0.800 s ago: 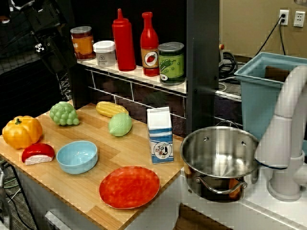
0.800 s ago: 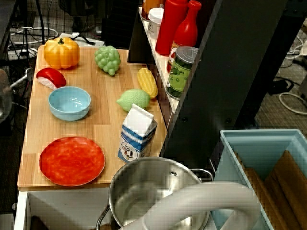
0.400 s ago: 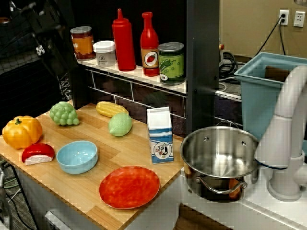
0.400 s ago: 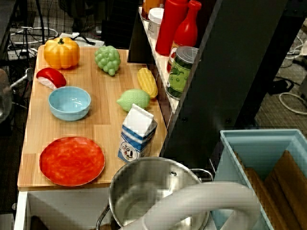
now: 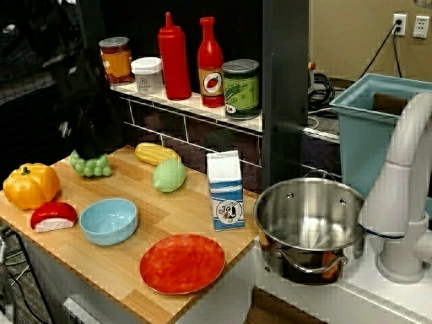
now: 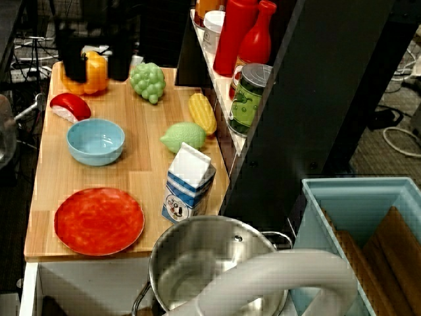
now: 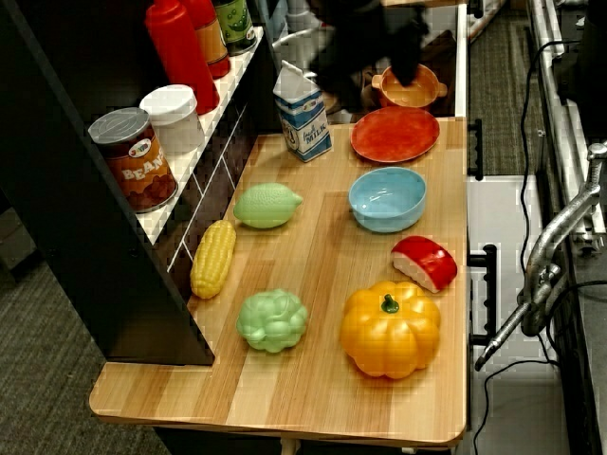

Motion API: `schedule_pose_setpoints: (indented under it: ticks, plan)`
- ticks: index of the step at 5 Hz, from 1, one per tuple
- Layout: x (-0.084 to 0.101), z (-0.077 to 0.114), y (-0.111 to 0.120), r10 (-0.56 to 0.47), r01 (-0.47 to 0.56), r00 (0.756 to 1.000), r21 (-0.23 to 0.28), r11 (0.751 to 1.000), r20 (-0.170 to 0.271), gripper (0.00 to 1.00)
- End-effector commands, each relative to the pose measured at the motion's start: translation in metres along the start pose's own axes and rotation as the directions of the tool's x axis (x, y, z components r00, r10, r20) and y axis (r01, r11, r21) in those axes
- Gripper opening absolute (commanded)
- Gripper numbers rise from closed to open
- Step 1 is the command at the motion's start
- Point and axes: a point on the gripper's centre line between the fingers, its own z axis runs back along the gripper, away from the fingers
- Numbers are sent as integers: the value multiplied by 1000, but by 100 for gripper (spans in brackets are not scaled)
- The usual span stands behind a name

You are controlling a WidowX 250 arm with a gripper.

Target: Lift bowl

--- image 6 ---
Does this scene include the red white toy sushi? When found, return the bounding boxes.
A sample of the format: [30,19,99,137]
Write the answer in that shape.
[49,92,92,124]

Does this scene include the white toy sink unit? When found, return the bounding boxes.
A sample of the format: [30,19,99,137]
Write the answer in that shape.
[18,255,299,316]

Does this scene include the dark grey upright post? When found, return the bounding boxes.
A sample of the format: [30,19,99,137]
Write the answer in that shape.
[218,0,414,226]

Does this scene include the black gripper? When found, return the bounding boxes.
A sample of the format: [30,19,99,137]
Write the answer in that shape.
[54,6,139,84]

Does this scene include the white lidded jar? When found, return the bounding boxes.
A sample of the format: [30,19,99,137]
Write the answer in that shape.
[202,10,227,55]

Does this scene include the green toy grapes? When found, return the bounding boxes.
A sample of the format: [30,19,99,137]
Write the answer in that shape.
[129,62,167,105]

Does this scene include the light blue plastic bin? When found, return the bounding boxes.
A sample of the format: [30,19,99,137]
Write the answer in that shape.
[290,176,421,316]

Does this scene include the wooden countertop board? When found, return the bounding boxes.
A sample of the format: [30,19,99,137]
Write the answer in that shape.
[23,61,231,263]

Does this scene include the brown board in bin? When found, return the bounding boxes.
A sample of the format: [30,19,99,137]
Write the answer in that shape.
[321,205,421,316]

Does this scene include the white floor cable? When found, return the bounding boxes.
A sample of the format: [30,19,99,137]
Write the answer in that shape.
[382,126,421,156]

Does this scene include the red sauce bottle tomato label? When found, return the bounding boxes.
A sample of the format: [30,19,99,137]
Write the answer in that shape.
[229,0,278,101]

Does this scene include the stainless steel pot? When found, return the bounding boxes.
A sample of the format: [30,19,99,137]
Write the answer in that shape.
[132,215,294,316]

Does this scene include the yellow toy bell pepper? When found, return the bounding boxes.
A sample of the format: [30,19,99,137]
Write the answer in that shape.
[60,51,110,96]

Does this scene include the white kitchen shelf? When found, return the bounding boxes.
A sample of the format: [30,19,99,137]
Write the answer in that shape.
[189,9,248,157]

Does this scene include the yellow toy corn cob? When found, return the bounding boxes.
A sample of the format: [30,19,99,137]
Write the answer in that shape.
[188,93,218,136]

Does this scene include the white toy faucet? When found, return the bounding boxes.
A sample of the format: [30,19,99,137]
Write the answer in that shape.
[162,248,359,316]

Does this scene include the green toy lemon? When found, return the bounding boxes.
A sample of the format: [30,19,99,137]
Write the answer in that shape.
[160,122,207,154]

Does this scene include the silver metal bar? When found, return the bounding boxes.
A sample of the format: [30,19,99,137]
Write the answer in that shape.
[14,93,46,122]

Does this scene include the red orange plate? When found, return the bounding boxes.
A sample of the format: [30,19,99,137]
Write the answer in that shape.
[53,187,146,257]

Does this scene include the green pea can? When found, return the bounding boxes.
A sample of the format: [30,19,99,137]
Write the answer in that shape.
[227,63,274,138]

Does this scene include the blue white toy milk carton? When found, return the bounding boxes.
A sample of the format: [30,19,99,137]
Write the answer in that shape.
[161,142,218,226]

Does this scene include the red ketchup squeeze bottle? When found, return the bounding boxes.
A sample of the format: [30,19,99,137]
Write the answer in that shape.
[212,0,260,78]

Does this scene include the light blue bowl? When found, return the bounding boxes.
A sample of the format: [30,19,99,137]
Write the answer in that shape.
[66,118,126,167]

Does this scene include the orange labelled can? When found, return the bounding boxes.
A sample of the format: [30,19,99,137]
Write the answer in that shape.
[193,0,228,29]

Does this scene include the white power strip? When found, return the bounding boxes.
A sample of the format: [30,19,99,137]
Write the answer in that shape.
[9,64,53,82]

